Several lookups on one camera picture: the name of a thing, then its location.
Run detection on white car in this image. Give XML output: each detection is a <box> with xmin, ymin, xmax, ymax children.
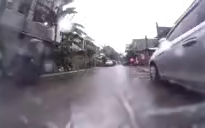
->
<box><xmin>104</xmin><ymin>59</ymin><xmax>115</xmax><ymax>67</ymax></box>

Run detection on trees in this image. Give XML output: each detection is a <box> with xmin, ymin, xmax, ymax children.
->
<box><xmin>101</xmin><ymin>45</ymin><xmax>123</xmax><ymax>64</ymax></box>

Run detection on house behind fence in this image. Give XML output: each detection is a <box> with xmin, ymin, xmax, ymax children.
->
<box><xmin>71</xmin><ymin>33</ymin><xmax>102</xmax><ymax>70</ymax></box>

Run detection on wet grey asphalt road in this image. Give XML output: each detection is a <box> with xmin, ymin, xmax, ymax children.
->
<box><xmin>0</xmin><ymin>64</ymin><xmax>205</xmax><ymax>128</ymax></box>

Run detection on red vehicle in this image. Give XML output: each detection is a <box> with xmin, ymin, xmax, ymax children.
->
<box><xmin>128</xmin><ymin>55</ymin><xmax>148</xmax><ymax>66</ymax></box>

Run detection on pale kerb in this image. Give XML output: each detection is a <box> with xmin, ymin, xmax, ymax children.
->
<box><xmin>39</xmin><ymin>66</ymin><xmax>98</xmax><ymax>79</ymax></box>

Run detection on building with dark roof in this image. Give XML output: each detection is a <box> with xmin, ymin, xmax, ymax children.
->
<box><xmin>124</xmin><ymin>22</ymin><xmax>173</xmax><ymax>66</ymax></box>

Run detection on palm plants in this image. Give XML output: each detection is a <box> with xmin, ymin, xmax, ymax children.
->
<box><xmin>44</xmin><ymin>3</ymin><xmax>88</xmax><ymax>73</ymax></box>

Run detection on silver car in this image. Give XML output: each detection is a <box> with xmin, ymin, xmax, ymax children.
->
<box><xmin>148</xmin><ymin>0</ymin><xmax>205</xmax><ymax>96</ymax></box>

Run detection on grey building with balcony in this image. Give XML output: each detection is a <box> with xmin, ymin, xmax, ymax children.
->
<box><xmin>0</xmin><ymin>0</ymin><xmax>58</xmax><ymax>81</ymax></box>

